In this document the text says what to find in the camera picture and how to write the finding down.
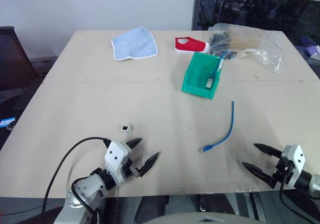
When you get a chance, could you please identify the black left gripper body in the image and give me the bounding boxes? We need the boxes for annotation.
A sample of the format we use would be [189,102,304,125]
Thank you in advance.
[121,158,141,180]

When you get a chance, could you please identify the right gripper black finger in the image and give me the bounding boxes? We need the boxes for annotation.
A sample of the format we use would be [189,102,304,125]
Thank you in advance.
[241,161,274,187]
[253,143,284,158]

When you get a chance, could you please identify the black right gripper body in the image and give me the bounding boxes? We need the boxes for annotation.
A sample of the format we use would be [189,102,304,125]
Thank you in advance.
[269,156,296,190]

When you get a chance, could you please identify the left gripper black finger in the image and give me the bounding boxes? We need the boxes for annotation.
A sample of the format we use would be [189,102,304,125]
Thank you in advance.
[136,151,161,178]
[125,137,144,150]

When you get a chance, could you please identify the dark rounded shape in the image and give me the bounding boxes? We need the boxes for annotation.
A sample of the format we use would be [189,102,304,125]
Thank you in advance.
[134,195,169,224]

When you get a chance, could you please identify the green plastic bin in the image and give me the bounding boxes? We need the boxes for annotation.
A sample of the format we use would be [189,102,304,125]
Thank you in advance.
[180,51,224,101]

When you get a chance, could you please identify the light blue striped cloth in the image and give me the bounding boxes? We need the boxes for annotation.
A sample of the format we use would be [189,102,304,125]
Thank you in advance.
[110,26,160,62]

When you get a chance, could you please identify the clear plastic bag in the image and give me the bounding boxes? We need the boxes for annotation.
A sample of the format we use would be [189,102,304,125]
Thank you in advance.
[207,22,286,74]

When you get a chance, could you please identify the purple object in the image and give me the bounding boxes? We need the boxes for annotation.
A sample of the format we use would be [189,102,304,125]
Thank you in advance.
[305,44,320,59]

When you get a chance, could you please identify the red and white shoe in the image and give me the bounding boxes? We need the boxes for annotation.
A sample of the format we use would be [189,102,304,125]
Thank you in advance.
[173,36,211,55]

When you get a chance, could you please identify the brown cardboard piece in bag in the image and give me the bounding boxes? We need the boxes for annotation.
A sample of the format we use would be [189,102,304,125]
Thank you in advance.
[228,26,264,50]

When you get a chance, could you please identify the black parts in bag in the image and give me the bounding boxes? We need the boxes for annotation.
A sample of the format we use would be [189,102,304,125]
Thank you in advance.
[209,28,232,54]

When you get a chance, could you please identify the blue and white label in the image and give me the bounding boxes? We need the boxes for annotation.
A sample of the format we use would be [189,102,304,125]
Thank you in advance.
[0,118,17,129]

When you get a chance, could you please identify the dark glass window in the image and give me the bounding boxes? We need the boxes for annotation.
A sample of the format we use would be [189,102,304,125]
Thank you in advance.
[191,0,320,47]

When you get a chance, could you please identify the black mesh office chair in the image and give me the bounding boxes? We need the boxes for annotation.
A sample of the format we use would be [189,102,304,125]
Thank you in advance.
[0,26,59,115]

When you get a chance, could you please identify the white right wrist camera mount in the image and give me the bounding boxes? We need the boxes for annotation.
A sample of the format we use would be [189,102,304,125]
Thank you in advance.
[281,144,307,190]

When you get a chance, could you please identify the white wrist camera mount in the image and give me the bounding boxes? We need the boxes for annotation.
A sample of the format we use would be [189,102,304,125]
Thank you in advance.
[281,144,307,190]
[103,140,133,187]

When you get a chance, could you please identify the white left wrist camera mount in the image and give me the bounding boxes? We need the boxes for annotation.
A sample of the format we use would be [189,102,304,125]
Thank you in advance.
[103,140,133,187]

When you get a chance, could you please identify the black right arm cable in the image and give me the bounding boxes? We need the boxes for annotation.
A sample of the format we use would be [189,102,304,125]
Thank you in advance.
[279,166,320,223]

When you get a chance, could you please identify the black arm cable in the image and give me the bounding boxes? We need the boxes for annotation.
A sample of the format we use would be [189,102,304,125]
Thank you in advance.
[41,136,111,214]
[279,166,320,223]

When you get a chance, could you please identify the long blue Ethernet cable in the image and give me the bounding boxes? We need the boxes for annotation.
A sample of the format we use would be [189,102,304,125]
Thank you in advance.
[197,100,236,155]

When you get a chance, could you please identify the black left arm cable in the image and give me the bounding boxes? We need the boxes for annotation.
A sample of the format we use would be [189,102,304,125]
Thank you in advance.
[41,136,111,214]

